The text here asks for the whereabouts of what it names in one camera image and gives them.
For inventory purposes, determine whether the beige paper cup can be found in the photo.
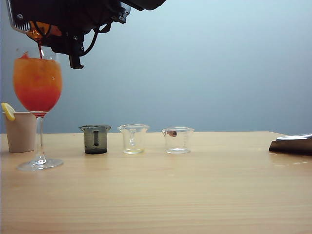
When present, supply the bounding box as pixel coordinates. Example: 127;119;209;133
3;112;39;154

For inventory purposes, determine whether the dark shiny foil-covered object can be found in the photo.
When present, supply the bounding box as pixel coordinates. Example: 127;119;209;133
269;133;312;156

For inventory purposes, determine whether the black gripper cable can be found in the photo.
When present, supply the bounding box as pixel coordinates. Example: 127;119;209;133
81;21;114;58

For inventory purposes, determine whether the wine glass with orange drink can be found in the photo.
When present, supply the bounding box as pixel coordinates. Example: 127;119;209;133
12;47;64;172

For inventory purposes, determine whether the yellow lemon slice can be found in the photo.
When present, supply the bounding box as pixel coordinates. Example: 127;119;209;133
0;102;16;122

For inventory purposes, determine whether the amber measuring cup with grenadine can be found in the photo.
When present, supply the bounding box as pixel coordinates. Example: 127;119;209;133
25;20;63;47

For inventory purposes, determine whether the dark grey measuring cup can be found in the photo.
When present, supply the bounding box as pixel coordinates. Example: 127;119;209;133
79;124;113;155

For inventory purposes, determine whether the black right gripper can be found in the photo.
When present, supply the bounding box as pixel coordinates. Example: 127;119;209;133
6;0;133;70

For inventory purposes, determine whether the clear measuring cup brown mark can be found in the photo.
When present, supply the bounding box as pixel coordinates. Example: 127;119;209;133
161;126;195;155

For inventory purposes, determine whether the clear measuring cup yellowish residue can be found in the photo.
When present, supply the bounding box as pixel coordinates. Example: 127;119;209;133
117;124;150;155

